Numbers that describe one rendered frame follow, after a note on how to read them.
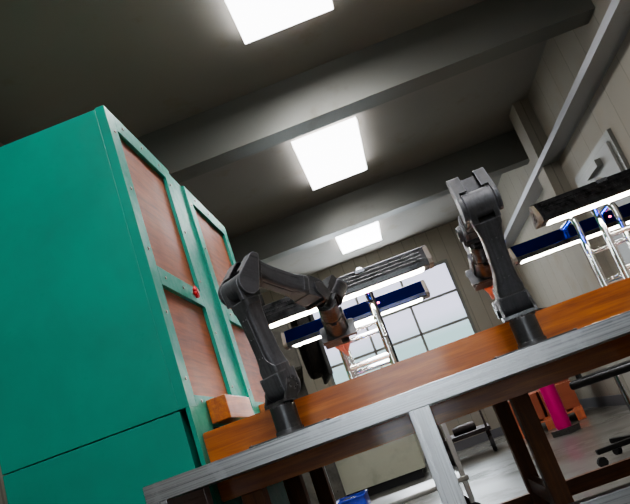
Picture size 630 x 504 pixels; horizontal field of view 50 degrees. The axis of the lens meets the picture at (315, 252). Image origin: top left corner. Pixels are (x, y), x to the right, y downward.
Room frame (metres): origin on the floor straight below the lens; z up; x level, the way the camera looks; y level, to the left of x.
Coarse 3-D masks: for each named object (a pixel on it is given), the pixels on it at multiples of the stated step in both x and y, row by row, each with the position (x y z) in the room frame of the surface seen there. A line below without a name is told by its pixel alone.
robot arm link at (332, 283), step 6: (330, 276) 1.87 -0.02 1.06; (318, 282) 1.79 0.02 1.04; (324, 282) 1.88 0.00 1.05; (330, 282) 1.86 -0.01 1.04; (336, 282) 1.88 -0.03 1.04; (342, 282) 1.89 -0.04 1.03; (318, 288) 1.79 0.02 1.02; (324, 288) 1.80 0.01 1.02; (330, 288) 1.86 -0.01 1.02; (336, 288) 1.87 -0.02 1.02; (342, 288) 1.88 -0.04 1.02; (324, 294) 1.80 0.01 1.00; (342, 294) 1.87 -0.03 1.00; (318, 300) 1.83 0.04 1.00; (324, 300) 1.81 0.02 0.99; (342, 300) 1.88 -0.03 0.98; (306, 306) 1.84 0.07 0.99; (312, 306) 1.84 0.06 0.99
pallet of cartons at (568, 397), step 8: (560, 384) 8.16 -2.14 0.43; (568, 384) 8.14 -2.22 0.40; (536, 392) 8.37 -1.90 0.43; (560, 392) 8.17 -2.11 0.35; (568, 392) 8.15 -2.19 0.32; (536, 400) 8.21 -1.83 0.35; (568, 400) 8.16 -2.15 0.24; (576, 400) 8.14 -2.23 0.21; (512, 408) 8.30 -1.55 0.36; (536, 408) 8.22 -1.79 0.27; (544, 408) 8.50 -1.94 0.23; (568, 408) 8.16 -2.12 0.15; (576, 408) 8.11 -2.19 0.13; (544, 416) 8.21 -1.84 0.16; (576, 416) 8.49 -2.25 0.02; (584, 416) 8.10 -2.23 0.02; (552, 424) 8.19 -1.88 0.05
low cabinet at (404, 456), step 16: (384, 448) 8.01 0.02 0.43; (400, 448) 8.00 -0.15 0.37; (416, 448) 7.99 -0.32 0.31; (336, 464) 8.05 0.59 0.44; (352, 464) 8.04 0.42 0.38; (368, 464) 8.03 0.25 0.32; (384, 464) 8.02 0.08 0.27; (400, 464) 8.01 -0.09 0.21; (416, 464) 8.00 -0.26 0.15; (352, 480) 8.04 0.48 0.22; (368, 480) 8.03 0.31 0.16; (384, 480) 8.02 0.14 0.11; (400, 480) 8.04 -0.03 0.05
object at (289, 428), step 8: (272, 408) 1.62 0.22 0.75; (280, 408) 1.61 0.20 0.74; (288, 408) 1.61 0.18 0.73; (296, 408) 1.63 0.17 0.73; (272, 416) 1.63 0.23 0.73; (280, 416) 1.61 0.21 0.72; (288, 416) 1.61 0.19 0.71; (296, 416) 1.62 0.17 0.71; (280, 424) 1.61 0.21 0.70; (288, 424) 1.61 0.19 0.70; (296, 424) 1.62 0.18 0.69; (312, 424) 1.60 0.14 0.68; (280, 432) 1.61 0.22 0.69; (288, 432) 1.60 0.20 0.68
